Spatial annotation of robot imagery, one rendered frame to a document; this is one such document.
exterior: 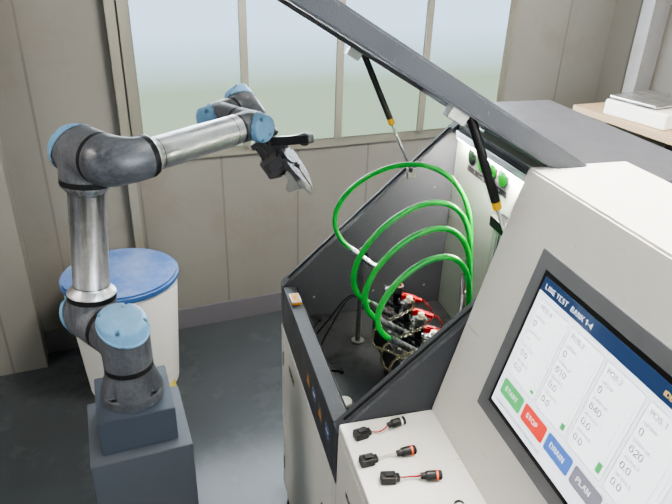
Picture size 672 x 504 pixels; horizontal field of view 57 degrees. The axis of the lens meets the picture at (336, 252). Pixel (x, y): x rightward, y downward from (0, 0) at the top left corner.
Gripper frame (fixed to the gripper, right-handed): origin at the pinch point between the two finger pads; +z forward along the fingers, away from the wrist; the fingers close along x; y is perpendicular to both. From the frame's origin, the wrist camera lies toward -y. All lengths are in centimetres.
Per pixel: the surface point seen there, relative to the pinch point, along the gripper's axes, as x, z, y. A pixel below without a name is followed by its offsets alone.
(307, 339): 10.7, 33.6, 21.6
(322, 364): 19.2, 40.5, 17.2
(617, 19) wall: -248, -5, -115
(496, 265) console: 33, 40, -37
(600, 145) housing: -7, 34, -66
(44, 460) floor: -14, 19, 170
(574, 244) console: 48, 41, -53
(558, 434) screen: 58, 65, -35
